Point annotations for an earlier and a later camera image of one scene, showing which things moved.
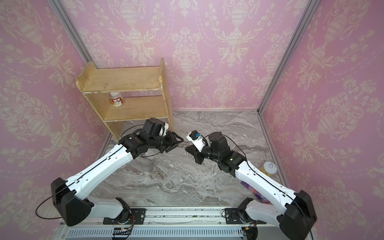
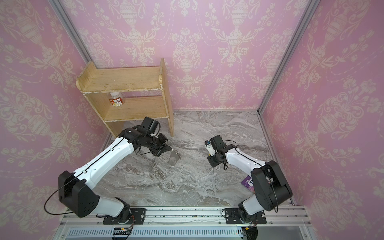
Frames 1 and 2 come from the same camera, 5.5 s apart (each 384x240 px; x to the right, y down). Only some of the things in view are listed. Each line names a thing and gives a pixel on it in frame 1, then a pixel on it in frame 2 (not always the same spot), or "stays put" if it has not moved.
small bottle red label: x=116 y=99 stays put
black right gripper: x=198 y=151 -> x=213 y=159
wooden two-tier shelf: x=124 y=94 stays put
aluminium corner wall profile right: x=293 y=44 stays put
